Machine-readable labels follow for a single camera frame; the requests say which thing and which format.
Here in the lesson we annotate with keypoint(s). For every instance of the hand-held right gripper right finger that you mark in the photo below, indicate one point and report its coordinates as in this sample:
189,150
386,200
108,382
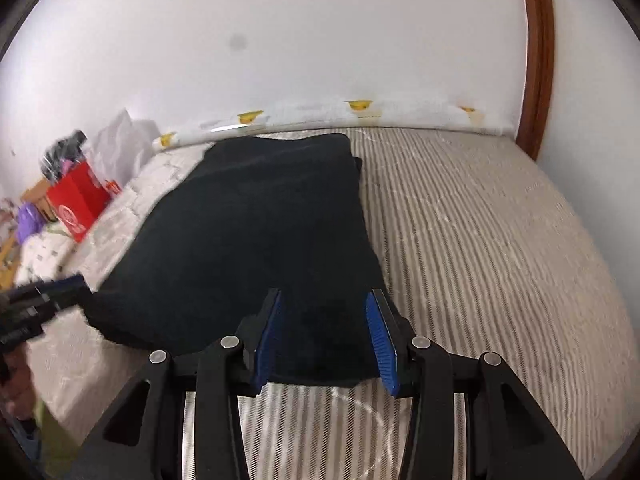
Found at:
382,345

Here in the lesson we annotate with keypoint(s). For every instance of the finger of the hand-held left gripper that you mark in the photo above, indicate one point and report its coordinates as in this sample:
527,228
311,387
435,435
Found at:
55,291

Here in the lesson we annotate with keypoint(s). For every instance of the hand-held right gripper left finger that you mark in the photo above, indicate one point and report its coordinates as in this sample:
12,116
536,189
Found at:
265,345

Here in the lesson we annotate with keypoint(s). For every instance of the black t-shirt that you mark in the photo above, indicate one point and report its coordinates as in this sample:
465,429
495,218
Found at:
260,240

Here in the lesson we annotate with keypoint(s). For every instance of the dark clothes pile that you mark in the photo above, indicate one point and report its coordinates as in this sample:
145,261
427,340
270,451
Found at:
62,155

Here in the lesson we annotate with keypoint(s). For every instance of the person's left hand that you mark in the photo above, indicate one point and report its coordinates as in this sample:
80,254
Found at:
17,385

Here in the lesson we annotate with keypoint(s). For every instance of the white patterned cloth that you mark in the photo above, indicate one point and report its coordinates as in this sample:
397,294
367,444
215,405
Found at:
40,256

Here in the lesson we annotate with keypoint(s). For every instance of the purple plastic object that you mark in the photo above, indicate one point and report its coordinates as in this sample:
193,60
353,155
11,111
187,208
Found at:
27,220

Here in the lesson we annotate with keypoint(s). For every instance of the red cardboard box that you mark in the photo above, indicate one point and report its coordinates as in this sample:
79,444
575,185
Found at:
75,202

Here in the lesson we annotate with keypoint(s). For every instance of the striped beige mattress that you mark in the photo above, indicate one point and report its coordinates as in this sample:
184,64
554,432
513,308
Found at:
475,260

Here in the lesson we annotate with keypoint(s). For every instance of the white plastic bag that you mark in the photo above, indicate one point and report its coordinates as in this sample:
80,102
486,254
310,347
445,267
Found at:
120,140

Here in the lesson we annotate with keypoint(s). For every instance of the white bolster with yellow print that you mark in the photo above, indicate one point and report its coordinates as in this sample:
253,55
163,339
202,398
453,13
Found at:
325,110

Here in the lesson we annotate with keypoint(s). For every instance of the brown wooden door frame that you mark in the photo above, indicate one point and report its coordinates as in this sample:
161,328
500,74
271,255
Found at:
537,60

